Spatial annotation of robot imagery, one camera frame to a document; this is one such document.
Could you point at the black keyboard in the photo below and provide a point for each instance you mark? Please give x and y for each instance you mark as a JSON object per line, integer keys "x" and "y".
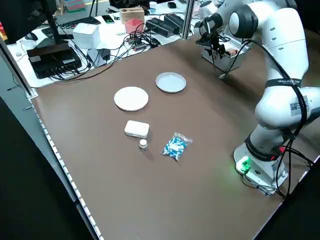
{"x": 75, "y": 23}

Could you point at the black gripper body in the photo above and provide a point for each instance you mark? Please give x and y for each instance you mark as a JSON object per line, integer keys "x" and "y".
{"x": 211, "y": 40}

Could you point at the aluminium frame post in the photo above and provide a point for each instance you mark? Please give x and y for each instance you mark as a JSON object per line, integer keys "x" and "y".
{"x": 188, "y": 20}

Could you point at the black electronics box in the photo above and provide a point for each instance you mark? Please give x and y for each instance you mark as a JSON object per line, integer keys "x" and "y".
{"x": 53, "y": 63}

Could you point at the grey pouch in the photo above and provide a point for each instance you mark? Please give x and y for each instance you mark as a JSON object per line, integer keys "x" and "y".
{"x": 93, "y": 58}

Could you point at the silver aluminium medical kit case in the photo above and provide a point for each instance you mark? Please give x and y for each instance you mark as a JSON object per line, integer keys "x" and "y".
{"x": 235, "y": 63}

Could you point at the white cube box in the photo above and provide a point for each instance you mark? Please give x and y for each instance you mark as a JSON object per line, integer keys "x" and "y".
{"x": 86, "y": 36}

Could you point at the black power supply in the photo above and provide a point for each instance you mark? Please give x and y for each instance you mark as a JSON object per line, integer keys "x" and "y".
{"x": 176, "y": 21}
{"x": 157, "y": 27}

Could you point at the bag of blue white capsules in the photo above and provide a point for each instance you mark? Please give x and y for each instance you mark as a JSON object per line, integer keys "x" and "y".
{"x": 175, "y": 147}

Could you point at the small clear bottle white cap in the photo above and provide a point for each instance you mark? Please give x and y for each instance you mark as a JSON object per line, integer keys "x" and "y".
{"x": 143, "y": 144}

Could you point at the pink and teal stack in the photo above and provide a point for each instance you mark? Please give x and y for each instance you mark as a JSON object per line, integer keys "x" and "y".
{"x": 75, "y": 5}

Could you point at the black monitor with stand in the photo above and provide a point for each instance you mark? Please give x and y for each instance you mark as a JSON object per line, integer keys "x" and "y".
{"x": 22, "y": 17}

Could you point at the black usb hub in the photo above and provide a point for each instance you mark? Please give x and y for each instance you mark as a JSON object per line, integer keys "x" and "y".
{"x": 140, "y": 45}

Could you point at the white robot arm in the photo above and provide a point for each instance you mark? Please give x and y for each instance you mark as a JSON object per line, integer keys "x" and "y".
{"x": 280, "y": 50}

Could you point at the white round plate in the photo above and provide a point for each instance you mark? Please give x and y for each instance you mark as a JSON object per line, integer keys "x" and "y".
{"x": 131, "y": 98}

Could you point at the black power adapter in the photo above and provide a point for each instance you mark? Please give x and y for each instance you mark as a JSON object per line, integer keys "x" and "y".
{"x": 105, "y": 55}

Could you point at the black computer mouse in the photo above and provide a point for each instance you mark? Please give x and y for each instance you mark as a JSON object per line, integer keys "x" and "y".
{"x": 31, "y": 36}

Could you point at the aluminium frame rail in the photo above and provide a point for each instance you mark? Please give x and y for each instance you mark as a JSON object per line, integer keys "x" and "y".
{"x": 17, "y": 72}

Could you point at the pink plastic box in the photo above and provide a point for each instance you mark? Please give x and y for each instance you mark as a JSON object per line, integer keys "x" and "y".
{"x": 135, "y": 25}

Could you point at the black smartphone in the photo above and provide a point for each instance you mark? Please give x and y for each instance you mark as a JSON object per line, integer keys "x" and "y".
{"x": 107, "y": 19}

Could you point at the gray round plate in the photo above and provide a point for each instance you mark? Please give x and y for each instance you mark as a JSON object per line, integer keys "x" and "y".
{"x": 171, "y": 82}

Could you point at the white cup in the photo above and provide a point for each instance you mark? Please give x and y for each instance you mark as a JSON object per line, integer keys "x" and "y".
{"x": 153, "y": 5}

